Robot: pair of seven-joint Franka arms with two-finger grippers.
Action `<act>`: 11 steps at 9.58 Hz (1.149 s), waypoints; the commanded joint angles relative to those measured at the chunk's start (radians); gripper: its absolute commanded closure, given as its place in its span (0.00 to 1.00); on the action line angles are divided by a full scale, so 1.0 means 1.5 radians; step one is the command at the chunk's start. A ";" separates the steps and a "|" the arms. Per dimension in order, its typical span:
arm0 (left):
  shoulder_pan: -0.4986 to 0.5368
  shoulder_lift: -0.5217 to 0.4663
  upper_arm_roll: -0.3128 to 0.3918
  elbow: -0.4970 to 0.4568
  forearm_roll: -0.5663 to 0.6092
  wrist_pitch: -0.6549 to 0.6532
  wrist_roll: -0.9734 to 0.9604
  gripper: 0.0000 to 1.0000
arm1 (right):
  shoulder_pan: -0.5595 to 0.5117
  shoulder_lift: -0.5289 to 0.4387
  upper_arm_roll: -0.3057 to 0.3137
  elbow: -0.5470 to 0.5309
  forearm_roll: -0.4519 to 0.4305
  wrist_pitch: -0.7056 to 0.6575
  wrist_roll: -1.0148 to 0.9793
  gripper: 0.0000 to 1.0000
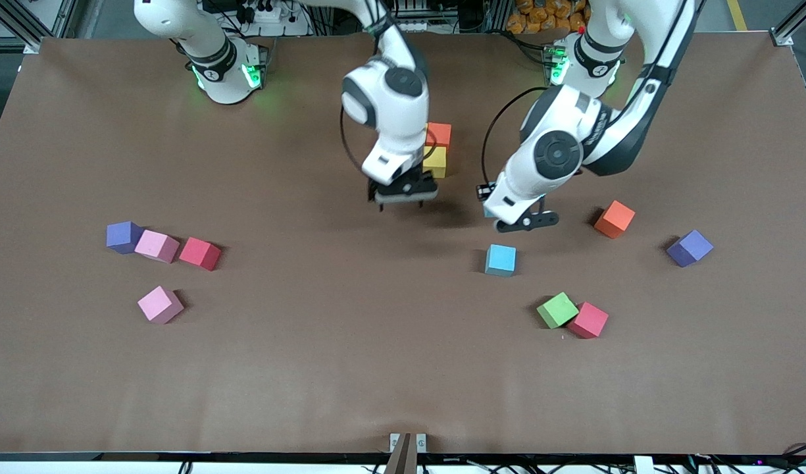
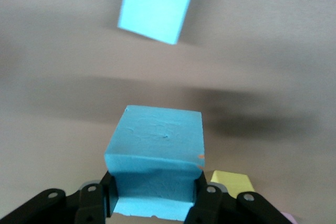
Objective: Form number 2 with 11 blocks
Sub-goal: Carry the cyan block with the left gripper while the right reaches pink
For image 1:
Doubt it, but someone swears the bag of orange fruit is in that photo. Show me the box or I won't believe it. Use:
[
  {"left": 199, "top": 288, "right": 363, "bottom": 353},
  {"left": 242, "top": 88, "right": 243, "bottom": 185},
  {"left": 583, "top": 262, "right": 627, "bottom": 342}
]
[{"left": 507, "top": 0, "right": 589, "bottom": 35}]

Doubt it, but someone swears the yellow foam block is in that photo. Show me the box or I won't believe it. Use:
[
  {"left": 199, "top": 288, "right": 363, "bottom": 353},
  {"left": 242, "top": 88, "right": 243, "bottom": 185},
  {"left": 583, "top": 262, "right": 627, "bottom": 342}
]
[{"left": 422, "top": 146, "right": 448, "bottom": 179}]

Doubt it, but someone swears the pink foam block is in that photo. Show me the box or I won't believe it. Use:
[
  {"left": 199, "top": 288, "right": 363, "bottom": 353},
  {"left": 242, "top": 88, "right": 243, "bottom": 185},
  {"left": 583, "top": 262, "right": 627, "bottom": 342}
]
[
  {"left": 134, "top": 230, "right": 180, "bottom": 264},
  {"left": 138, "top": 286, "right": 184, "bottom": 325}
]

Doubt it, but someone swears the metal table edge bracket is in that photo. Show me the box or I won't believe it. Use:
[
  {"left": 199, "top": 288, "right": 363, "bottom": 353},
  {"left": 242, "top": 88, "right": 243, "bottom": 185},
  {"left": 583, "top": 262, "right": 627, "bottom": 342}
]
[{"left": 384, "top": 433, "right": 427, "bottom": 474}]

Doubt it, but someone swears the red foam block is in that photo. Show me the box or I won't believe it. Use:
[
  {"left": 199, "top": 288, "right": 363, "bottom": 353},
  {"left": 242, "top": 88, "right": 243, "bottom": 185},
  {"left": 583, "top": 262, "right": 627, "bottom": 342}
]
[
  {"left": 567, "top": 302, "right": 609, "bottom": 339},
  {"left": 179, "top": 237, "right": 222, "bottom": 272}
]

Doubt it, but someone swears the bundle of floor cables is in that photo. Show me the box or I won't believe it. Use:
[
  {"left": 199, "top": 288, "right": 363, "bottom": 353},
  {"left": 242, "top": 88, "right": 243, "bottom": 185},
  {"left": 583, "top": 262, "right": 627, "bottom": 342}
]
[{"left": 679, "top": 444, "right": 806, "bottom": 474}]

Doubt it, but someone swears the purple foam block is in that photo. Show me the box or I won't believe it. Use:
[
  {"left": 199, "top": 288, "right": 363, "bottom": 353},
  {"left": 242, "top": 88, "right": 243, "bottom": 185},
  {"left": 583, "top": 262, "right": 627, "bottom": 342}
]
[
  {"left": 667, "top": 230, "right": 714, "bottom": 268},
  {"left": 106, "top": 221, "right": 145, "bottom": 255}
]

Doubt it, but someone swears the equipment rack with cables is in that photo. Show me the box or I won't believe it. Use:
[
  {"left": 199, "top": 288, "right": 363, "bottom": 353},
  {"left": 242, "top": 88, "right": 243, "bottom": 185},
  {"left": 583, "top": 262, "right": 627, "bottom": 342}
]
[{"left": 391, "top": 0, "right": 443, "bottom": 34}]

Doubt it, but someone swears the green foam block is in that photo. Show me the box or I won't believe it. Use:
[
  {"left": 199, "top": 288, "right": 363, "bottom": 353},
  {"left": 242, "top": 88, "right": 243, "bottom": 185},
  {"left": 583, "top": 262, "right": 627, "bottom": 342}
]
[{"left": 536, "top": 292, "right": 580, "bottom": 330}]

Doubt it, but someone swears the aluminium frame profile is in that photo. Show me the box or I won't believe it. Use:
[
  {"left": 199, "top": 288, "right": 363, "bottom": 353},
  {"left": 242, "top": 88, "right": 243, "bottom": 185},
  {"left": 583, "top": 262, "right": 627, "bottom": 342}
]
[
  {"left": 771, "top": 0, "right": 806, "bottom": 48},
  {"left": 0, "top": 0, "right": 81, "bottom": 55}
]

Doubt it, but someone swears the white power strip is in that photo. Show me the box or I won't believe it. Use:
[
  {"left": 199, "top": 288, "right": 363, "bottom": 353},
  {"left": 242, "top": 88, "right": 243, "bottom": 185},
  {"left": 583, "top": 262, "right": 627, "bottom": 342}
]
[{"left": 205, "top": 0, "right": 311, "bottom": 37}]

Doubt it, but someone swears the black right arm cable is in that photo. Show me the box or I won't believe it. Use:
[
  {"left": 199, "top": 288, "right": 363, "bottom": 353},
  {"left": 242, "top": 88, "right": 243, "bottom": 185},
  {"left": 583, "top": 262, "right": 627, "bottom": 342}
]
[{"left": 340, "top": 107, "right": 372, "bottom": 176}]

